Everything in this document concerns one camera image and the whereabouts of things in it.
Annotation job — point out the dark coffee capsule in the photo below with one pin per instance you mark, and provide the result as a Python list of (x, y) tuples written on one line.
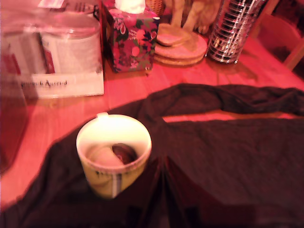
[(125, 153)]

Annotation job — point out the cream white coffee capsule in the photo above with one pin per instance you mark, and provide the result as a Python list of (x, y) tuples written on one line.
[(103, 154)]

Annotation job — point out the yellow illustrated cartoon mug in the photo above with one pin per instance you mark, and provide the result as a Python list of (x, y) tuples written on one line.
[(107, 180)]

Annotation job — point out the dark fleece table cloth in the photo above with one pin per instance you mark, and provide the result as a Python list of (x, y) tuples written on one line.
[(225, 166)]

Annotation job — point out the large printed cardboard box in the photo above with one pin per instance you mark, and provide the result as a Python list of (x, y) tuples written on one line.
[(71, 71)]

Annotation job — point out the stack of cork coasters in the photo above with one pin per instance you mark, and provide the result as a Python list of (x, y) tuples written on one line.
[(180, 50)]

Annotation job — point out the floral tissue box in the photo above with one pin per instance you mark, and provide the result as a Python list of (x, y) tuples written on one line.
[(133, 42)]

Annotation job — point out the wooden chair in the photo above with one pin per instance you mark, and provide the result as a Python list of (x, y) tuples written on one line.
[(280, 35)]

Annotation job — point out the small printed cardboard box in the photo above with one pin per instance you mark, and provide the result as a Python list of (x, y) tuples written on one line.
[(16, 59)]

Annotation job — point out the white tissue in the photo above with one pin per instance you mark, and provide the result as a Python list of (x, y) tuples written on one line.
[(130, 6)]

